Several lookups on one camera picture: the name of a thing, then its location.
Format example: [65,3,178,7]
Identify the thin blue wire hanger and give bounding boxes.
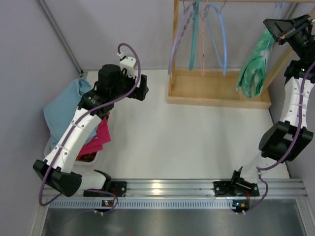
[273,0,285,19]

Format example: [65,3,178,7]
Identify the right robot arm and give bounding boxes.
[224,14,315,196]

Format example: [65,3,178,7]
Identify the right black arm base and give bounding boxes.
[214,180,260,197]

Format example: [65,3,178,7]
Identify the green tie-dye trousers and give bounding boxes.
[236,29,274,99]

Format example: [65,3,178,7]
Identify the white perforated laundry basket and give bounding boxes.
[43,142,99,166]

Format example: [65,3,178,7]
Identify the aluminium rail base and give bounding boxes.
[39,178,308,198]

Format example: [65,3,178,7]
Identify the grey slotted cable duct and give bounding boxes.
[50,199,236,209]

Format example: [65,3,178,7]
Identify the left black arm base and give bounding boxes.
[83,181,127,197]

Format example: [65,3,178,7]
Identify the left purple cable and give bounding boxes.
[38,43,141,214]

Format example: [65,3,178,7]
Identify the light blue garment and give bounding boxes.
[43,79,92,149]

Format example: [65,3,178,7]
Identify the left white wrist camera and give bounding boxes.
[117,52,137,77]

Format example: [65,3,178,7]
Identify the wooden clothes rack frame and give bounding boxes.
[166,0,315,110]

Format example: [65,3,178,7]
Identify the thick blue plastic hanger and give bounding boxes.
[204,2,228,76]

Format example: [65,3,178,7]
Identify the lilac wavy hanger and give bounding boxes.
[168,2,196,75]

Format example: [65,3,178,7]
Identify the pink garment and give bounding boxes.
[78,117,111,156]

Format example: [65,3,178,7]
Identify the orange garment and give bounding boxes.
[76,152,97,163]

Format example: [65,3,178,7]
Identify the pink wire hanger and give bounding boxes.
[199,6,207,77]

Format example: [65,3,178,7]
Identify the teal plastic hanger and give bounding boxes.
[189,0,200,70]

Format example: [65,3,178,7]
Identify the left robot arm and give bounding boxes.
[32,64,149,198]

